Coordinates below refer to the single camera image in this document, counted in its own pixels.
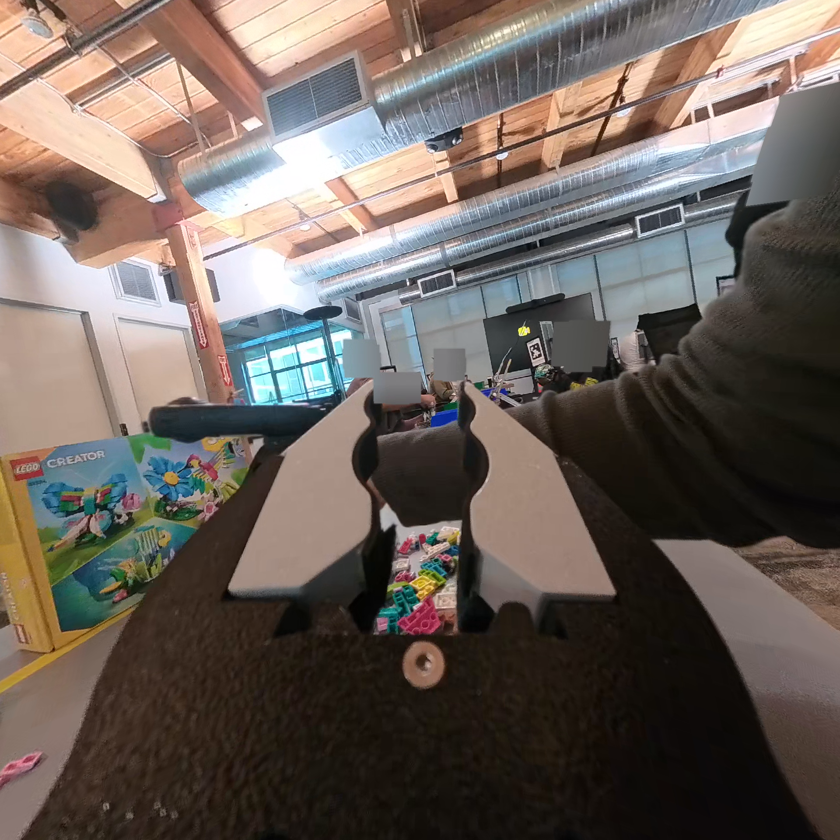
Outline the colourful brick set box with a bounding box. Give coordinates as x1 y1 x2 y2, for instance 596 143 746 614
0 433 256 654

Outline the glass walled room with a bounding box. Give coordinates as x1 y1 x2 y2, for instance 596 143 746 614
220 305 349 404

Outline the black round ceiling speaker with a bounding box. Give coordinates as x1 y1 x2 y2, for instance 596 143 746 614
45 180 101 232

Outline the grey desk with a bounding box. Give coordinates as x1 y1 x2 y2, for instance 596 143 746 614
0 525 840 840

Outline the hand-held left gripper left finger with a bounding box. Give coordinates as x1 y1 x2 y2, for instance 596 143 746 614
225 379 398 624

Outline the pile of colourful bricks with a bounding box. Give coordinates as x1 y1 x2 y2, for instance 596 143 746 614
374 524 464 636

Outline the pink plate brick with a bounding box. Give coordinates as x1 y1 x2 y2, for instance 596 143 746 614
0 751 46 788

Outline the white wall vent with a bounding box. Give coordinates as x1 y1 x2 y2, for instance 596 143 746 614
108 259 162 307

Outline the person's right forearm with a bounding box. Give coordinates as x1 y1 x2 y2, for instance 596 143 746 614
373 190 840 551

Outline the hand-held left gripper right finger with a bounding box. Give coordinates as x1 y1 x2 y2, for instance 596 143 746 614
456 381 619 627

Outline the black wall speaker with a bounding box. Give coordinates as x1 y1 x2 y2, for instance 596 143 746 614
163 266 221 304

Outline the white door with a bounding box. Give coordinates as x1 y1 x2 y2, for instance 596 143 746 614
0 298 118 455
115 315 206 427

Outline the black floor lamp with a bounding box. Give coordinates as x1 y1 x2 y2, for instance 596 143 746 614
303 305 345 401

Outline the silver ventilation duct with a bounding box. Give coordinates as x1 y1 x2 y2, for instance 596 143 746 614
315 193 749 304
285 98 785 286
177 0 752 217

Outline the black wall screen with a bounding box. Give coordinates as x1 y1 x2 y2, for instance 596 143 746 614
482 292 597 376

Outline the wooden support post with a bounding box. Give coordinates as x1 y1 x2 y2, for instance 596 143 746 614
154 200 235 404

